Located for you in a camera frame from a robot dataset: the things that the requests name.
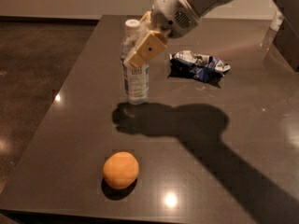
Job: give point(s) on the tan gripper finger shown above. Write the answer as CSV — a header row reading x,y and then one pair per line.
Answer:
x,y
151,44
146,17

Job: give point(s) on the clear bottle at table edge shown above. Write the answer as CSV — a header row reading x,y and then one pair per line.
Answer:
x,y
272,30

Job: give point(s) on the crumpled blue chip bag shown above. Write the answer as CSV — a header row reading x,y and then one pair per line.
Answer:
x,y
198,66

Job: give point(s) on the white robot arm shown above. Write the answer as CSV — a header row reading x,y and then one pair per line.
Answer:
x,y
286,40

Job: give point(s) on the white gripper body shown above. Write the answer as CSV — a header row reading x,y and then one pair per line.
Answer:
x,y
172,10

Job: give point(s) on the clear plastic water bottle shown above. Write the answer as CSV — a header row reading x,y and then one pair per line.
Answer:
x,y
135,81

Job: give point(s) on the orange fruit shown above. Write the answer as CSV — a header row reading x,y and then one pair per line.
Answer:
x,y
120,170

